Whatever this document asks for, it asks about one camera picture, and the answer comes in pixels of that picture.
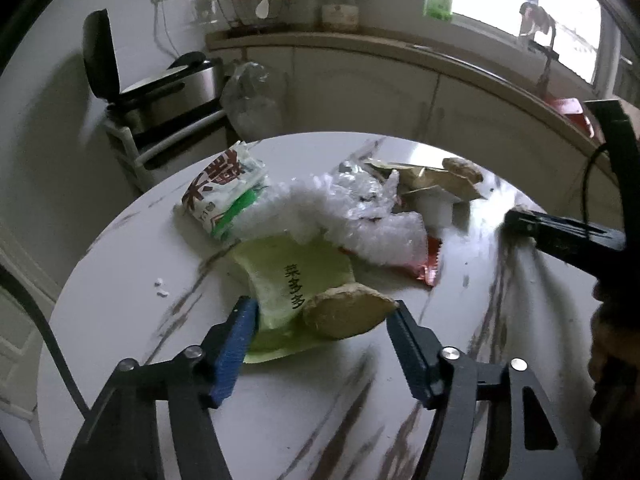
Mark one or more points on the small ginger piece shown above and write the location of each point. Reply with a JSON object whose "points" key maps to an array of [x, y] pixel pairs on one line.
{"points": [[462, 167]]}

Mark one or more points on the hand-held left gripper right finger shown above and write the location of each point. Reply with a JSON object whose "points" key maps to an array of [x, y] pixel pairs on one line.
{"points": [[412, 355]]}

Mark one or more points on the hanging clear plastic bag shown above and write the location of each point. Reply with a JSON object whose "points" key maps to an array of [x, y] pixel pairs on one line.
{"points": [[250, 95]]}

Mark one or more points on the light green plastic packet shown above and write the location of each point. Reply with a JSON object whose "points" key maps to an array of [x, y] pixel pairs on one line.
{"points": [[295, 280]]}

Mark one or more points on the red snack wrapper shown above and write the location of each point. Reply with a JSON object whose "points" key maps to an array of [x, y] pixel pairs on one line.
{"points": [[429, 267]]}

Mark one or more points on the cloth on faucet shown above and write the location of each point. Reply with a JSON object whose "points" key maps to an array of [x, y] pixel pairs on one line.
{"points": [[535, 17]]}

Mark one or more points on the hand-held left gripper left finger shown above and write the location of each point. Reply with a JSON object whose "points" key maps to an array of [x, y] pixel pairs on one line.
{"points": [[235, 350]]}

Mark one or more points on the glass jar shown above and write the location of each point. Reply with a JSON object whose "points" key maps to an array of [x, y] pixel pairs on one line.
{"points": [[340, 10]]}

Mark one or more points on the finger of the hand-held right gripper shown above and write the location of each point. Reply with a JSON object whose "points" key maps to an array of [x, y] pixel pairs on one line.
{"points": [[620, 160], [565, 240]]}

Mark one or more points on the crumpled clear plastic bag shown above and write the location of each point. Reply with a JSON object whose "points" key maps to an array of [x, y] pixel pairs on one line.
{"points": [[350, 220]]}

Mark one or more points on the large ginger piece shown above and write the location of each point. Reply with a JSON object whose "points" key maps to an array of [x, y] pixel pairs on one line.
{"points": [[345, 312]]}

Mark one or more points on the red basin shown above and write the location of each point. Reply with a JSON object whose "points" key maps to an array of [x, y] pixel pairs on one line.
{"points": [[570, 110]]}

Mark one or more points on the white crumbs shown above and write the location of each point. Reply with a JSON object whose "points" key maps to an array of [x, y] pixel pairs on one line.
{"points": [[160, 286]]}

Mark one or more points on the white storage cart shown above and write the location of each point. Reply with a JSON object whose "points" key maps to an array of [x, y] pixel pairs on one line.
{"points": [[150, 145]]}

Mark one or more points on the person's right hand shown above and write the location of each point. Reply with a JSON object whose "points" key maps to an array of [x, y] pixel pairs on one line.
{"points": [[615, 355]]}

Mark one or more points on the metal faucet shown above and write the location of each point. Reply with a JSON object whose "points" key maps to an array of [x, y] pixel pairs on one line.
{"points": [[549, 60]]}

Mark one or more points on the brown paper wrapper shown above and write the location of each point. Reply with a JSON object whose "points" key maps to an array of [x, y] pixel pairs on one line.
{"points": [[430, 180]]}

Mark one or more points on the white green rice packet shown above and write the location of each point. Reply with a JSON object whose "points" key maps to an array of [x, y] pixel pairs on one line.
{"points": [[225, 195]]}

